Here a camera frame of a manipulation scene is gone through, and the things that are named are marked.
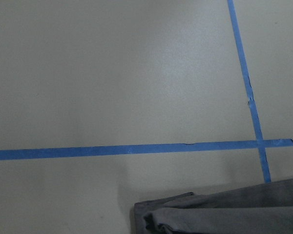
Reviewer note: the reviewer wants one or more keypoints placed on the brown t-shirt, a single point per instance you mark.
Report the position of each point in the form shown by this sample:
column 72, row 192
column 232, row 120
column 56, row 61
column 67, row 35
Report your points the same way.
column 259, row 209

